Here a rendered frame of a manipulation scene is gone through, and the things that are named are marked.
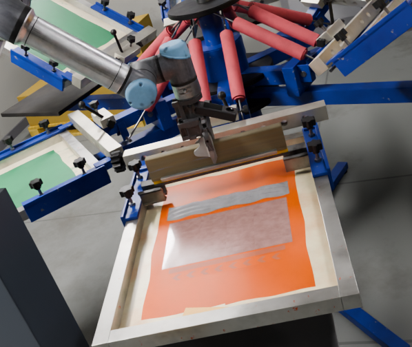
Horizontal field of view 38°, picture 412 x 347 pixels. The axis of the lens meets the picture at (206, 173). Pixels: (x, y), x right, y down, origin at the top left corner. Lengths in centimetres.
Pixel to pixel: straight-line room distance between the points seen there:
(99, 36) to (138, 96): 163
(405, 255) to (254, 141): 138
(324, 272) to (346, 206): 193
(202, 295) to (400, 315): 135
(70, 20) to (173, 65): 163
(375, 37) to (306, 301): 89
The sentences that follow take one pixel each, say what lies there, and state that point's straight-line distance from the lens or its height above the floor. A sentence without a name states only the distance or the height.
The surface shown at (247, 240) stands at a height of 96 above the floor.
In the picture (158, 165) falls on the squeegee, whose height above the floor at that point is 109.
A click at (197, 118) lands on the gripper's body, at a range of 168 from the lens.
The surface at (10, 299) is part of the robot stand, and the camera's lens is 176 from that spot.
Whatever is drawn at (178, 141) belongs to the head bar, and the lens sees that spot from 200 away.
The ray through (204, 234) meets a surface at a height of 96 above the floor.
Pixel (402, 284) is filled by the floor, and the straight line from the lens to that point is 279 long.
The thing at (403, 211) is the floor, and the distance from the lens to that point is 321.
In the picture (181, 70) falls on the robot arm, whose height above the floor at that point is 136.
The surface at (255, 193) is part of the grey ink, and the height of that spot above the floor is 96.
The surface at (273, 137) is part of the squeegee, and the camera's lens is 172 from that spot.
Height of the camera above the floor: 184
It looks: 27 degrees down
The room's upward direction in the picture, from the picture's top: 19 degrees counter-clockwise
